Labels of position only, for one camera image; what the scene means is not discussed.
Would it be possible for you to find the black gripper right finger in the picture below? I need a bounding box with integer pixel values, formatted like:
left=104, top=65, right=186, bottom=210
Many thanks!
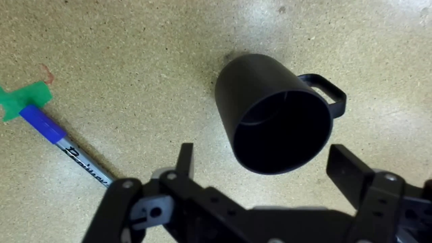
left=327, top=145, right=432, bottom=243

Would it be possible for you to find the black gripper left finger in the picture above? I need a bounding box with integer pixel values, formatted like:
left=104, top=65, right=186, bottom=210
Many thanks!
left=80, top=142, right=194, bottom=243

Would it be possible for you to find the blue capped marker pen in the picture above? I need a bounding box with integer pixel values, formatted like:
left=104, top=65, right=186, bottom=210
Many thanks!
left=19, top=106, right=115, bottom=187

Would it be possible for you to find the black mug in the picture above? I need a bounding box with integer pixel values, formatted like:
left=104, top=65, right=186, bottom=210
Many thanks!
left=215, top=54, right=347, bottom=175

